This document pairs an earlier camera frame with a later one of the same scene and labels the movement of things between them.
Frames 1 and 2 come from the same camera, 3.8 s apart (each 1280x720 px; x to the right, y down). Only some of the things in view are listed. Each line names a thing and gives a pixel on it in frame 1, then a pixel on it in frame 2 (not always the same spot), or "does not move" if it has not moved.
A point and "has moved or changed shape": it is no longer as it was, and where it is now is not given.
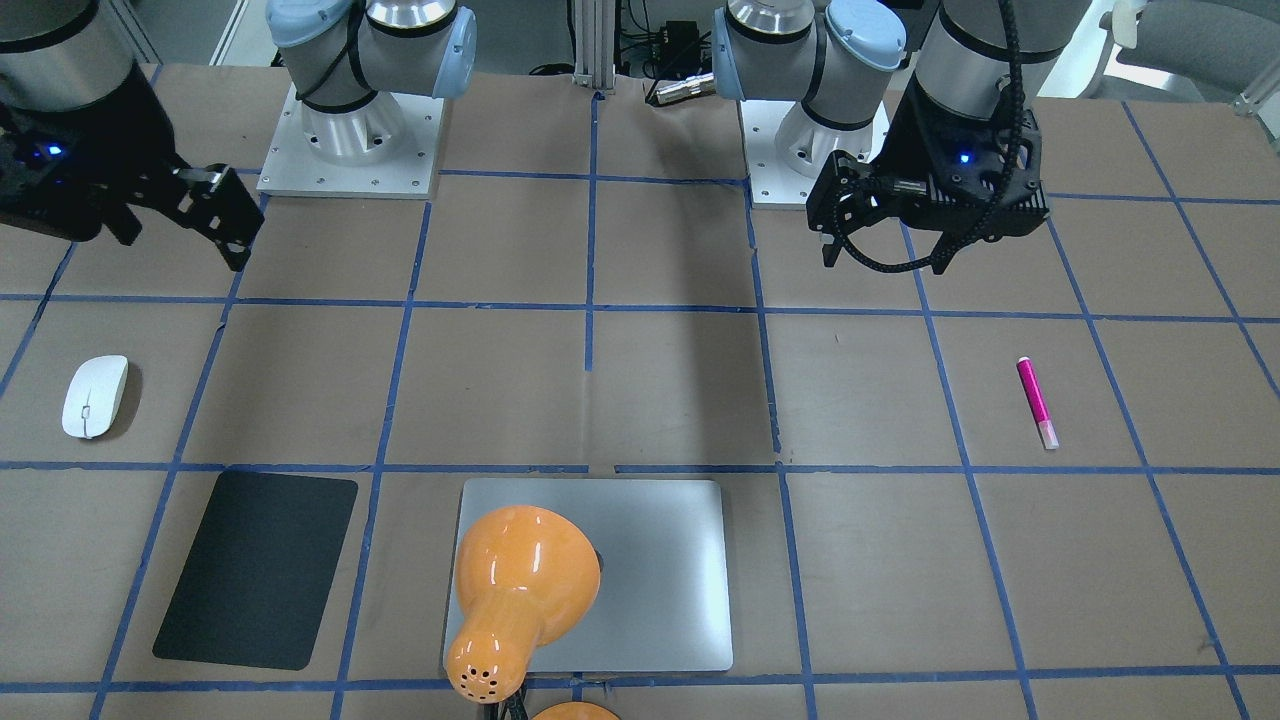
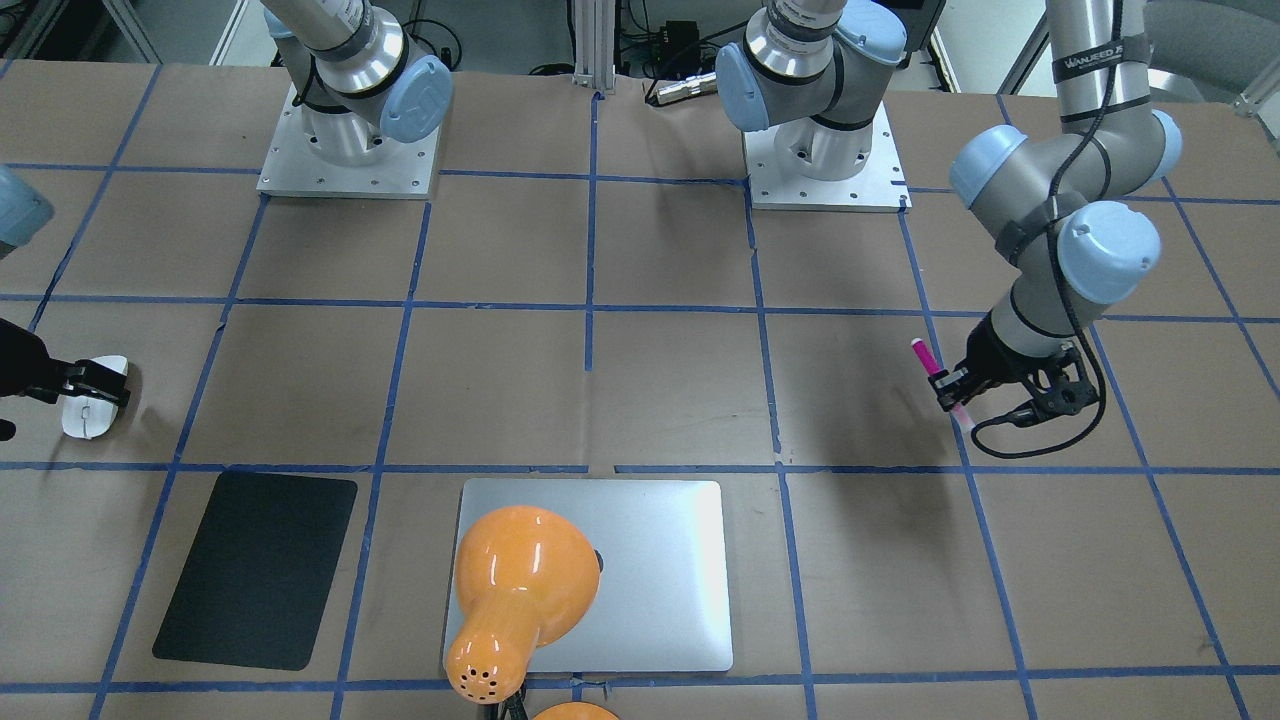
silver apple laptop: (662, 602) does not move
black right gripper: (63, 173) → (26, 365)
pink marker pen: (1037, 402) has moved or changed shape
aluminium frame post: (595, 45) does not move
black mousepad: (258, 586) does not move
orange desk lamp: (524, 575) does not move
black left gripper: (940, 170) → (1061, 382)
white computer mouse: (94, 395) does not move
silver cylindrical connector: (693, 86) does not move
